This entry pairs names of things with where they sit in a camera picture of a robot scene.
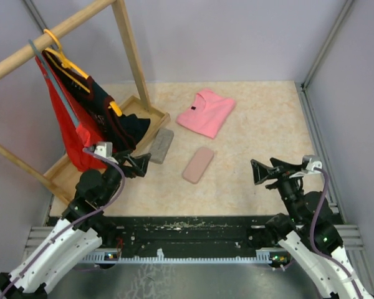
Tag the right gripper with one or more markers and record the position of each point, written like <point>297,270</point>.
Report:
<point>261,172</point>

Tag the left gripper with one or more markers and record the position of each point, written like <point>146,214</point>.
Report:
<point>140,162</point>

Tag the grey glasses case green lining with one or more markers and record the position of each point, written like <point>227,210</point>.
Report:
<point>160,145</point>

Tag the pink glasses case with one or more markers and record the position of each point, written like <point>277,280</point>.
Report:
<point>198,165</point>

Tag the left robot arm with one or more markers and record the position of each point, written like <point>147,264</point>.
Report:
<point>81,228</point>

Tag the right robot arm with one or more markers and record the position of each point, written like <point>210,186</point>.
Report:
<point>306,231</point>

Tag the dark striped hanging garment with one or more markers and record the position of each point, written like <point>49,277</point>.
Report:
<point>87,96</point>

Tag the wooden clothes rack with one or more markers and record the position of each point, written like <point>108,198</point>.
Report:
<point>140,105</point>

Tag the red hanging shirt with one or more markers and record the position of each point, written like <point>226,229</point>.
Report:
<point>75,139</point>

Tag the grey-blue plastic hanger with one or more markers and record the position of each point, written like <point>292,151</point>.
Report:
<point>55,84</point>

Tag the pink folded shirt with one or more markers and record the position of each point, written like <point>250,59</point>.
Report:
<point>207,113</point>

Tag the yellow plastic hanger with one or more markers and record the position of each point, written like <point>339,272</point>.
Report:
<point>67,64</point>

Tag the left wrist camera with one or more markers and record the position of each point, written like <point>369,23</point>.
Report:
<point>103,151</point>

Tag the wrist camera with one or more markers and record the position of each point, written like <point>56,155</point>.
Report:
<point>311,164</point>
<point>103,151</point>

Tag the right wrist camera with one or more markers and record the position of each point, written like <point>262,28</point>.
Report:
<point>311,164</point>

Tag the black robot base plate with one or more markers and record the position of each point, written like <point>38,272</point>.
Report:
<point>207,236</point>

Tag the aluminium frame rail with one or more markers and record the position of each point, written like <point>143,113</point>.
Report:
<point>350,235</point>

